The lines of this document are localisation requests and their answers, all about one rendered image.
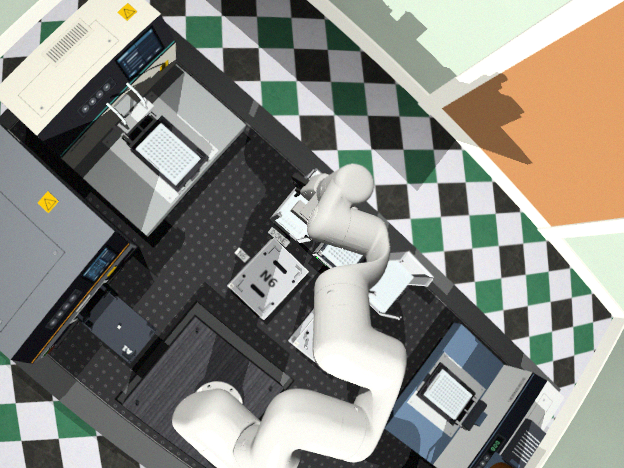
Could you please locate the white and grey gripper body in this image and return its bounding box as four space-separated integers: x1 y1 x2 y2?
300 174 328 202

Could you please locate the small white label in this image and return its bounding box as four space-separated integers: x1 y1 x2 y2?
235 247 250 262

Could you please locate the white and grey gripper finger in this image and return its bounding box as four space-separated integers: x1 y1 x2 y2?
291 172 309 197

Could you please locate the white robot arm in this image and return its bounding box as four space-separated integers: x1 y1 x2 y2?
172 164 407 468

